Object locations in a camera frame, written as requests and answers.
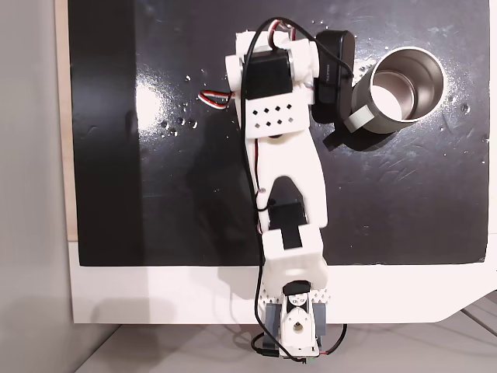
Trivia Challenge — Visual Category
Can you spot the red white black servo wire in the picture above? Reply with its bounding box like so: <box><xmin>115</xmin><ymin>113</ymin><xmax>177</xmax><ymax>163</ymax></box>
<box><xmin>198</xmin><ymin>89</ymin><xmax>235</xmax><ymax>111</ymax></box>

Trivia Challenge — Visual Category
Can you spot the sage green steel mug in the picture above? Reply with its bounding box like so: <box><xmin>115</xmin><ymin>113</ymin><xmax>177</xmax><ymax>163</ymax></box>
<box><xmin>342</xmin><ymin>47</ymin><xmax>446</xmax><ymax>135</ymax></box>

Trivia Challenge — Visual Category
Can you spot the black camera cable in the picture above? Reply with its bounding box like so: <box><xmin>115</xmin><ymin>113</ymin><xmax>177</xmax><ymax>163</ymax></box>
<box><xmin>239</xmin><ymin>18</ymin><xmax>355</xmax><ymax>350</ymax></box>

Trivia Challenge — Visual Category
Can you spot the grey table clamp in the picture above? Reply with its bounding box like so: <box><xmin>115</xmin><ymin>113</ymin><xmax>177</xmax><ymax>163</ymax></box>
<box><xmin>265</xmin><ymin>304</ymin><xmax>285</xmax><ymax>347</ymax></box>
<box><xmin>312</xmin><ymin>302</ymin><xmax>328</xmax><ymax>340</ymax></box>

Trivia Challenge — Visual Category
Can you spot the black camera box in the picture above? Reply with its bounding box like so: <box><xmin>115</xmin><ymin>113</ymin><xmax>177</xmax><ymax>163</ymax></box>
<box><xmin>310</xmin><ymin>30</ymin><xmax>356</xmax><ymax>152</ymax></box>

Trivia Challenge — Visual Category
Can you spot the black table mat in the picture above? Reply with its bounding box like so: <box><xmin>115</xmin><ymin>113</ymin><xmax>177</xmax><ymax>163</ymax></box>
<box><xmin>68</xmin><ymin>0</ymin><xmax>492</xmax><ymax>268</ymax></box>

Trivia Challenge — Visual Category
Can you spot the black power cable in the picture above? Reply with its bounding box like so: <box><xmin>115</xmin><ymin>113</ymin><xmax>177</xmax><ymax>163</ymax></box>
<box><xmin>316</xmin><ymin>323</ymin><xmax>349</xmax><ymax>357</ymax></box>

